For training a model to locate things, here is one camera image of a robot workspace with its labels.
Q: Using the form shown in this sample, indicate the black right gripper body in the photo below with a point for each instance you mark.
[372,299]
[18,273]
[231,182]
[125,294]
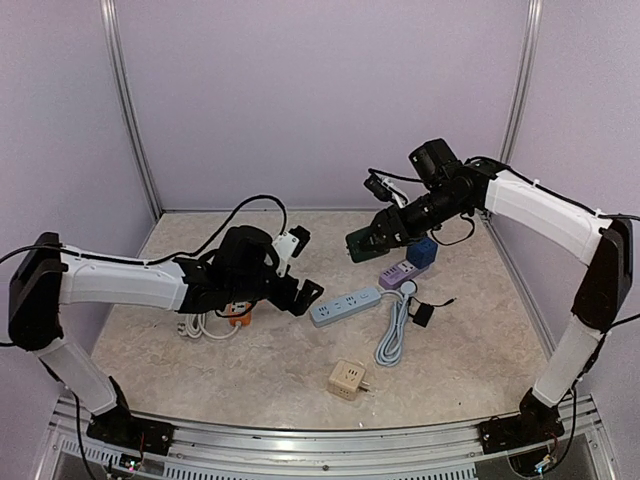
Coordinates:
[386,226]

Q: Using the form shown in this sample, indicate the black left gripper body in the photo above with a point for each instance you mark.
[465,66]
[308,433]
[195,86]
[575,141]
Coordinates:
[283,299]

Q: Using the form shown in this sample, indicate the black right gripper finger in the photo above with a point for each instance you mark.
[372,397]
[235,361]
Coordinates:
[375,242]
[378,227]

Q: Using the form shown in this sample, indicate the dark green cube socket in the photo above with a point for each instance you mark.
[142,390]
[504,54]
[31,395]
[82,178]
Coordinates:
[355,253]

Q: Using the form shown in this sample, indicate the light blue power strip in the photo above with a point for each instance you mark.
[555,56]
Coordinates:
[345,306]

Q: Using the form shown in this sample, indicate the purple power strip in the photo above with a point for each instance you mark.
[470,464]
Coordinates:
[393,277]

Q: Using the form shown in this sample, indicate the blue cube socket adapter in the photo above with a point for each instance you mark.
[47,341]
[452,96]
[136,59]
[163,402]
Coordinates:
[422,254]

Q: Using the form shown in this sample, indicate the beige cube socket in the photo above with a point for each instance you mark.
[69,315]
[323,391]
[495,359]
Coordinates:
[347,379]

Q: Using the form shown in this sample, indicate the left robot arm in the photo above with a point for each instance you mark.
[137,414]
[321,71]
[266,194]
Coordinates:
[248,266]

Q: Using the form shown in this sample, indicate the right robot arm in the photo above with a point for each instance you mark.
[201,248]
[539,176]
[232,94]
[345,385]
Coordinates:
[601,242]

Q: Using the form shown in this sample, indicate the orange power strip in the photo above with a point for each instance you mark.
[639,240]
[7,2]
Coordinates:
[238,313]

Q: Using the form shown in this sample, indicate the black power adapter with cable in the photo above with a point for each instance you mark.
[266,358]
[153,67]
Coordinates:
[425,311]

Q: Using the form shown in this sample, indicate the right aluminium corner post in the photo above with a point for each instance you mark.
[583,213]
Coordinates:
[523,78]

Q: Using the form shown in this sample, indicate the aluminium corner post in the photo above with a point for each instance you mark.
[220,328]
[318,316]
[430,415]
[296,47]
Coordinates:
[117,60]
[523,78]

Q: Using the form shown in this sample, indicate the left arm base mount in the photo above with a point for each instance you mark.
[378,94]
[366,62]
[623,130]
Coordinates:
[120,427]

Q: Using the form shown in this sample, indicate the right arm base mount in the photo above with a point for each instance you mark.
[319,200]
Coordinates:
[535,422]

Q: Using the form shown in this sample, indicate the aluminium front frame rail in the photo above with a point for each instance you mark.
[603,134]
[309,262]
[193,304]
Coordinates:
[201,450]

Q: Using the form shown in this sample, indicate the left aluminium corner post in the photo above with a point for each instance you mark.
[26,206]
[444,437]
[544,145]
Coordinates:
[117,60]

